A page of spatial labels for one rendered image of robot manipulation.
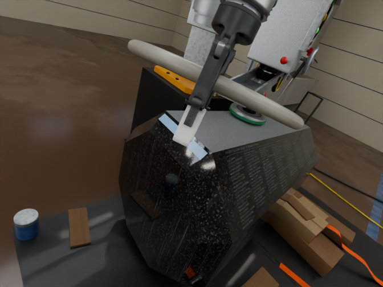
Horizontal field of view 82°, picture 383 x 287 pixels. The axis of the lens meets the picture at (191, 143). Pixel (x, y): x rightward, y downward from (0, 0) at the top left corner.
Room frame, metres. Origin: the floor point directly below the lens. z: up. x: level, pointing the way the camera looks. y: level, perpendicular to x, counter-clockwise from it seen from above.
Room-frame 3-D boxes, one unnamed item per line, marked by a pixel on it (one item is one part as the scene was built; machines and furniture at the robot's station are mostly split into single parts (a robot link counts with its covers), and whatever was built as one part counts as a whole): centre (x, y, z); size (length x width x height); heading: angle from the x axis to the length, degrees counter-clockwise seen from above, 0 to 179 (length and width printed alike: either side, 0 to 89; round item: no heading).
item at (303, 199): (1.62, -1.19, 0.12); 0.25 x 0.10 x 0.01; 48
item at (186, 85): (1.85, 0.17, 0.76); 0.49 x 0.49 x 0.05; 50
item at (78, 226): (0.79, 0.45, 0.02); 0.25 x 0.10 x 0.01; 37
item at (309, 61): (1.31, -0.40, 1.19); 0.15 x 0.10 x 0.15; 159
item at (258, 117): (1.24, -0.25, 0.85); 0.21 x 0.21 x 0.01
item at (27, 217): (0.67, 0.66, 0.08); 0.10 x 0.10 x 0.13
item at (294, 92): (4.34, -1.28, 0.43); 1.30 x 0.62 x 0.86; 144
